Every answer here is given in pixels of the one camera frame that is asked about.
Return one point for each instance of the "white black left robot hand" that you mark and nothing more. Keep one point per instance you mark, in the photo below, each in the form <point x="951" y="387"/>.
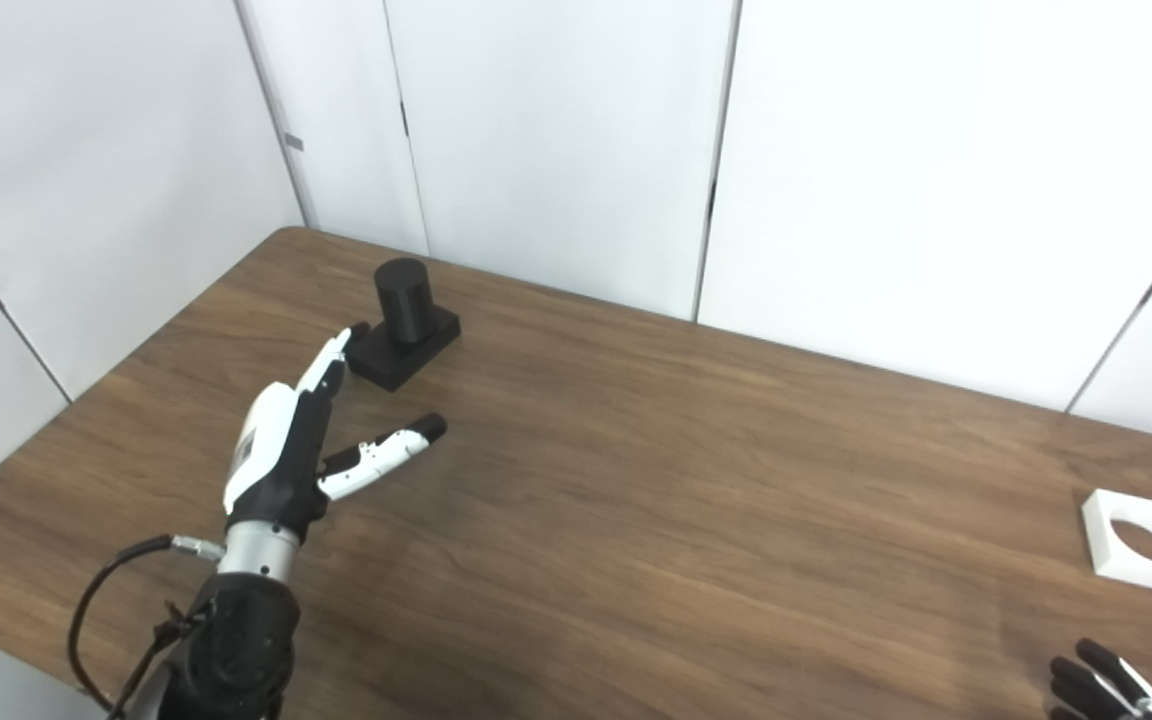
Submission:
<point x="271" y="460"/>

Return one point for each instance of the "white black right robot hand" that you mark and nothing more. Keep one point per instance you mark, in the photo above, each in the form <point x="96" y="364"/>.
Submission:
<point x="1096" y="690"/>

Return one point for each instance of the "white square piece with hole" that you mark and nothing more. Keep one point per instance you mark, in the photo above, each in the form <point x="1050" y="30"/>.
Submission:
<point x="1141" y="572"/>

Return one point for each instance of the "black peg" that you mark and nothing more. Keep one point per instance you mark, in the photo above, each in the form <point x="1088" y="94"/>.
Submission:
<point x="404" y="310"/>

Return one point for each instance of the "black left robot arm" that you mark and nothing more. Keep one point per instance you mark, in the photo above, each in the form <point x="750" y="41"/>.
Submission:
<point x="236" y="640"/>

